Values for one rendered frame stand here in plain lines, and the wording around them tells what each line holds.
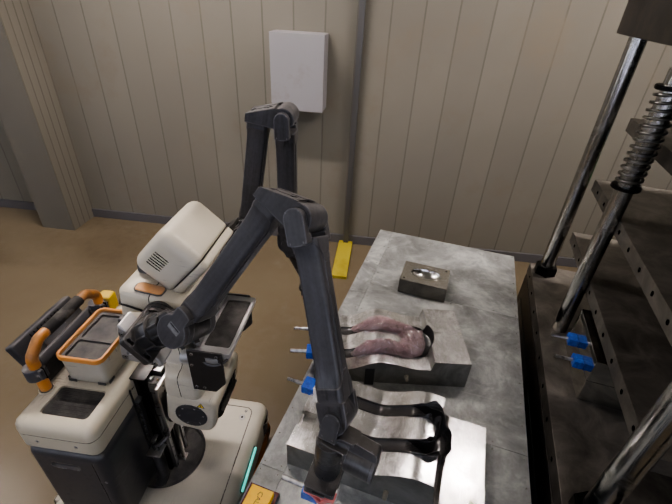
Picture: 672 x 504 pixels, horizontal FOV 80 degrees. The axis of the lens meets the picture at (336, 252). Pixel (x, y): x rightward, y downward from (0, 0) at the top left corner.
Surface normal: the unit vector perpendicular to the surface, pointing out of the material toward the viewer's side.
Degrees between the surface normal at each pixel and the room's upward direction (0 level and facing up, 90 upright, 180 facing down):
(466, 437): 0
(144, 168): 90
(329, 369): 62
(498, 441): 0
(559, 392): 0
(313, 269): 69
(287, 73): 90
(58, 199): 90
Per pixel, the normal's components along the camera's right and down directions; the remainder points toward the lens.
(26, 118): -0.12, 0.53
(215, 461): 0.05, -0.84
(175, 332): -0.37, 0.11
